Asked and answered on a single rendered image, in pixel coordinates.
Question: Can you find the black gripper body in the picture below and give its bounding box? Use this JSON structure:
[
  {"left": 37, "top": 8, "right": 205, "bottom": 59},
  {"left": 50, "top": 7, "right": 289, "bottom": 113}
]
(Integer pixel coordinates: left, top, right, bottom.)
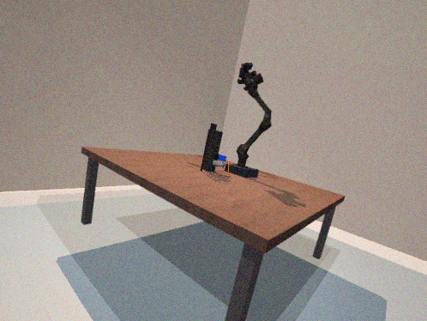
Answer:
[{"left": 238, "top": 63, "right": 253, "bottom": 84}]

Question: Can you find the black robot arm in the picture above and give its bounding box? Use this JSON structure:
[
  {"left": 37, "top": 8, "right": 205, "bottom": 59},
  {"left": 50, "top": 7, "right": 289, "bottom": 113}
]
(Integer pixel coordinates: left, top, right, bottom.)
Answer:
[{"left": 236, "top": 70, "right": 271, "bottom": 167}]

